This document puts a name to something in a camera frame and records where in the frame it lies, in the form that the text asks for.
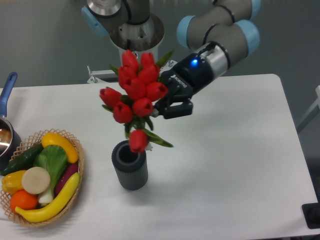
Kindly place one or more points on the yellow bell pepper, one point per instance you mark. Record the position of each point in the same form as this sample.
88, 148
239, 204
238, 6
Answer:
12, 182

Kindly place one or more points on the yellow banana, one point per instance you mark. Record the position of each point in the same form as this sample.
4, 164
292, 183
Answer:
56, 206

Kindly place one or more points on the orange fruit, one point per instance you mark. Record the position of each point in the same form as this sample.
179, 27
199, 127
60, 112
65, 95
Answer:
23, 200

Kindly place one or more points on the green bok choy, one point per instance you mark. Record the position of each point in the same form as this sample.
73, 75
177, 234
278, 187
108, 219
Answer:
52, 158

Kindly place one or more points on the black device at table edge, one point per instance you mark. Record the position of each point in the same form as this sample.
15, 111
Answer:
311, 212

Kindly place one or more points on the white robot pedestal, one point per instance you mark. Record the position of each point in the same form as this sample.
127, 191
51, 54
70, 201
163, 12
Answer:
143, 38

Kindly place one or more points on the green cucumber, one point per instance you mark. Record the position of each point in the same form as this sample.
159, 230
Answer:
23, 161

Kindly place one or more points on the yellow squash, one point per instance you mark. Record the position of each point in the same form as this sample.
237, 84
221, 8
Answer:
53, 138

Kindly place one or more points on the woven wicker basket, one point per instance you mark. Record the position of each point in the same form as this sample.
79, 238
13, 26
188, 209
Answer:
31, 141

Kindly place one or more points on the beige round disc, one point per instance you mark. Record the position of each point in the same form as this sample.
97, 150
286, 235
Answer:
35, 180

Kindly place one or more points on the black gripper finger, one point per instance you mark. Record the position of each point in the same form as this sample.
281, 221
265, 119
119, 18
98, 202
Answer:
163, 107
176, 111

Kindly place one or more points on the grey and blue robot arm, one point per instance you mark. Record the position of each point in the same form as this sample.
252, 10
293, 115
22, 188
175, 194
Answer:
218, 39

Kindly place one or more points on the dark grey ribbed vase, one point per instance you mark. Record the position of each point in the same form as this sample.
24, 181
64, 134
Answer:
130, 167

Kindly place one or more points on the purple sweet potato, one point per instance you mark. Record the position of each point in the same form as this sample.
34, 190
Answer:
69, 171

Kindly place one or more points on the red tulip bouquet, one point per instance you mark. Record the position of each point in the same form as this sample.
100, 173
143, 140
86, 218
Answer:
140, 79

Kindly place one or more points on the blue handled saucepan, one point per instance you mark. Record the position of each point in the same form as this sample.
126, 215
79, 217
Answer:
9, 138

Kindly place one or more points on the white frame at right edge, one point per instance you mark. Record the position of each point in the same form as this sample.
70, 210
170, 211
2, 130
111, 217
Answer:
310, 113

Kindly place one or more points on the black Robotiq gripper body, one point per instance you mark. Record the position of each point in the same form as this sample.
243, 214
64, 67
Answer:
187, 77

